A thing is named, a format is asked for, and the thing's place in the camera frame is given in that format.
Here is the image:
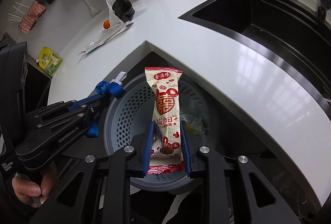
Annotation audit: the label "red white snack wrapper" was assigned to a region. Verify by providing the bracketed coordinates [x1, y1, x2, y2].
[144, 67, 186, 175]

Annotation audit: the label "bundle of white sticks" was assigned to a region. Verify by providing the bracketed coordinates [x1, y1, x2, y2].
[8, 3, 34, 23]

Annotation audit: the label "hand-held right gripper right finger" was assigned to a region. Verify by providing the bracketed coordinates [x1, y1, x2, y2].
[180, 120, 303, 224]

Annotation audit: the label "black plastic bag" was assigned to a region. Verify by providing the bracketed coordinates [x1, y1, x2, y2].
[112, 0, 135, 21]

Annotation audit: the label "white paper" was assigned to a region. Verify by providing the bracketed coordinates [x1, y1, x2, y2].
[190, 117, 210, 136]

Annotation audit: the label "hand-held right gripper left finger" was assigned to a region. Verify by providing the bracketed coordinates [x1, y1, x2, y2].
[28, 120, 157, 224]

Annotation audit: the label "pink wavy cloth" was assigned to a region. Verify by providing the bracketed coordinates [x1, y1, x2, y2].
[19, 1, 46, 34]

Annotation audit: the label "green yellow pouch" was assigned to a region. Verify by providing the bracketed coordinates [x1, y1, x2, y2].
[35, 47, 64, 77]

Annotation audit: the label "clear plastic wrappers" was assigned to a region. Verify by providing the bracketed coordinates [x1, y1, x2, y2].
[79, 30, 125, 56]

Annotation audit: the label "grey perforated bin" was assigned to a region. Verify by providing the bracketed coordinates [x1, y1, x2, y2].
[106, 76, 212, 193]

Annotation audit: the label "person's left hand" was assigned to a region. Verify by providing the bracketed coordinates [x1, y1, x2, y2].
[12, 162, 59, 209]

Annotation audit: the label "clear zip bag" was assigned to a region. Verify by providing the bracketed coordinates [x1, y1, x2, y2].
[98, 21, 134, 43]

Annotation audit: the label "black sink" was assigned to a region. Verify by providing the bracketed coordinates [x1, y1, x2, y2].
[178, 0, 331, 100]

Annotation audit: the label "blue white bottle brush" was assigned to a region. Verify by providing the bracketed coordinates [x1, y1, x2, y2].
[76, 0, 98, 15]

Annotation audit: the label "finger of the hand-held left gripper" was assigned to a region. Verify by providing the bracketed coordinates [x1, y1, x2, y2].
[36, 106, 104, 134]
[28, 95, 112, 121]

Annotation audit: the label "white plastic bag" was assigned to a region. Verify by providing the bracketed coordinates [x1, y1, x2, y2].
[102, 0, 127, 33]

